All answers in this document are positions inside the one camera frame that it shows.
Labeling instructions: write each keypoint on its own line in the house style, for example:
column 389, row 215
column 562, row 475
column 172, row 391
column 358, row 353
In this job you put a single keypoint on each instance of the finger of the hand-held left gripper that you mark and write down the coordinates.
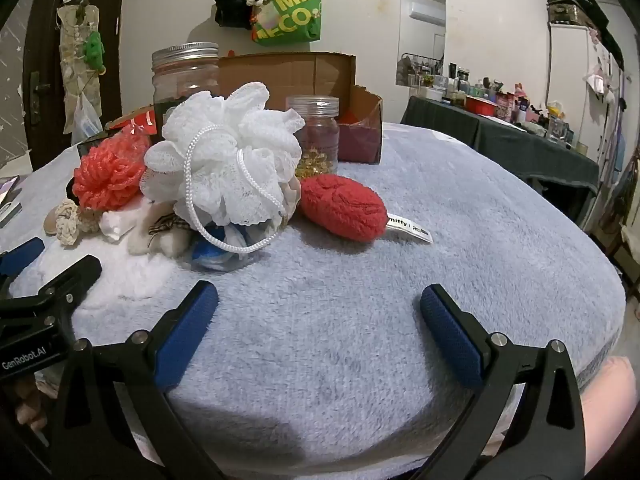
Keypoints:
column 22, row 255
column 75, row 274

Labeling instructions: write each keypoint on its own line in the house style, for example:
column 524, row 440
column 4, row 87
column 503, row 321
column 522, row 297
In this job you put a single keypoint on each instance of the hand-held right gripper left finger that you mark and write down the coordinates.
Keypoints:
column 187, row 332

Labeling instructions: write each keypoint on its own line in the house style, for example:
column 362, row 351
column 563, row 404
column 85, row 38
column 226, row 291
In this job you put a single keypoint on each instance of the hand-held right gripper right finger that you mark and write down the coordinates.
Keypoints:
column 450, row 340

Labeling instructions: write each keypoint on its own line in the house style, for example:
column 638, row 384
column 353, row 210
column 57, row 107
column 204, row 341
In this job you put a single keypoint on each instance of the beige crochet flower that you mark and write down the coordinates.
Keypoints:
column 91, row 220
column 65, row 225

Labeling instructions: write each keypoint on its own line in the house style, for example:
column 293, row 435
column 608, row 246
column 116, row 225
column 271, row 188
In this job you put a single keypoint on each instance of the blue cloth pouch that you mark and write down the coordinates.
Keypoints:
column 210, row 256

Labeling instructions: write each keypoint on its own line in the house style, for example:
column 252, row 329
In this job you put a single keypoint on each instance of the white plush toy checked bow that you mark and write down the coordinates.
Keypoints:
column 170, row 246

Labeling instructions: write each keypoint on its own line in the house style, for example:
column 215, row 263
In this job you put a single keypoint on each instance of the pink foam net sleeve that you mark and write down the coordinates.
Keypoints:
column 107, row 170

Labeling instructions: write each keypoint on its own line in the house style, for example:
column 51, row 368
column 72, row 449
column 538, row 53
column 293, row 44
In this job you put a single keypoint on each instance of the red foam net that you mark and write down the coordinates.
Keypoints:
column 345, row 205

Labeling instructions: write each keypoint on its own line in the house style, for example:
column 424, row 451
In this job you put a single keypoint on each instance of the white mesh bath pouf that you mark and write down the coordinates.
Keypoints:
column 225, row 160

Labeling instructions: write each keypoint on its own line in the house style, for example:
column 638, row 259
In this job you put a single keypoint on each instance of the cardboard box red inside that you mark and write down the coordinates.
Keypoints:
column 300, row 75

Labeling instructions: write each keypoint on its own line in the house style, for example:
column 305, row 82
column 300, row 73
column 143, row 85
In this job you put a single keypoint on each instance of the person's left hand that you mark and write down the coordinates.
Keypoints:
column 30, row 405

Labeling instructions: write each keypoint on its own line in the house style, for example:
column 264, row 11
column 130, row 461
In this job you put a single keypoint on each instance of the hanging clear plastic bag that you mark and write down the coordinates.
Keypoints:
column 85, row 115

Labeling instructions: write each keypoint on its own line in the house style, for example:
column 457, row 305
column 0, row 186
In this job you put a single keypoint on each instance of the pink cloth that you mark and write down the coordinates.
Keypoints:
column 610, row 390

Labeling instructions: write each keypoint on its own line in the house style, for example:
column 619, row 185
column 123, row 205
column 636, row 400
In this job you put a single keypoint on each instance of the hanging clear organizer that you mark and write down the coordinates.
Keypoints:
column 72, row 67

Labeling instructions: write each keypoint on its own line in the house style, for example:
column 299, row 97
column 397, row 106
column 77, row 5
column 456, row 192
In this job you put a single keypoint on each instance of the table with dark cloth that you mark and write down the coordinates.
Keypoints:
column 525, row 152

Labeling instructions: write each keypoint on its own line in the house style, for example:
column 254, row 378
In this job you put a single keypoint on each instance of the large glass jar metal lid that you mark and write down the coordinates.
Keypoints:
column 185, row 85

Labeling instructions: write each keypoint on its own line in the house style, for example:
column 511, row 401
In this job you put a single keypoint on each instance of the green toy figure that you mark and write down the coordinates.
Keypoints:
column 94, row 47

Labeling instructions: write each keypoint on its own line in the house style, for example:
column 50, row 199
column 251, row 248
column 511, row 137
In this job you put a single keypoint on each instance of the dark wooden door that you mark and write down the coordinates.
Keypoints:
column 45, row 35

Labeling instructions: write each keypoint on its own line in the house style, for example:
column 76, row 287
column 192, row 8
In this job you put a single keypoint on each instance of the small clear plastic jar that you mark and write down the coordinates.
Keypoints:
column 315, row 130

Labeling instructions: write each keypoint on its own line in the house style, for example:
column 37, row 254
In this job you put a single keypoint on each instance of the row of cosmetic bottles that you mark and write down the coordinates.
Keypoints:
column 500, row 100

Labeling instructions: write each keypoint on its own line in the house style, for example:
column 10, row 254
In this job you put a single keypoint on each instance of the white wardrobe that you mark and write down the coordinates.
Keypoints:
column 585, row 85

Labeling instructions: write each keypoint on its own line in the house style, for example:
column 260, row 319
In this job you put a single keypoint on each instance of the black bag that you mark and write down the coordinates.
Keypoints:
column 232, row 0

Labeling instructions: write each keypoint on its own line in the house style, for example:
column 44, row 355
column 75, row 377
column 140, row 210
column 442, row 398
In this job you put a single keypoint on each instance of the green snack bag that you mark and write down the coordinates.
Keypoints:
column 290, row 10

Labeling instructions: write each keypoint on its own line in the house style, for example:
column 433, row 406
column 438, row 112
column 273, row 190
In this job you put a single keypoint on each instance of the patterned suitcase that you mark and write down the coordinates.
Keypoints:
column 570, row 7

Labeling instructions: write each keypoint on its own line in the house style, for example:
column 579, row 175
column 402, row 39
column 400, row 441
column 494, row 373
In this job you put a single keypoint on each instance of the wall mirror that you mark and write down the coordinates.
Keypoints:
column 422, row 25

